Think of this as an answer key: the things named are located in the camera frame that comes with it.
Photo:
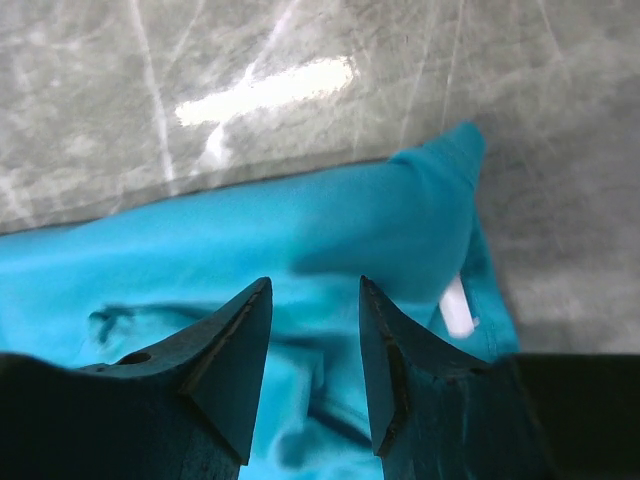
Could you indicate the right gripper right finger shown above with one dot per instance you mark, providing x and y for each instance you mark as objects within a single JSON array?
[{"x": 436, "y": 412}]

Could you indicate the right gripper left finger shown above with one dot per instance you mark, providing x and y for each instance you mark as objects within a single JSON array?
[{"x": 182, "y": 408}]

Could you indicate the teal t shirt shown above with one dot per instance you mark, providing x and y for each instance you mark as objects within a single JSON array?
[{"x": 94, "y": 292}]

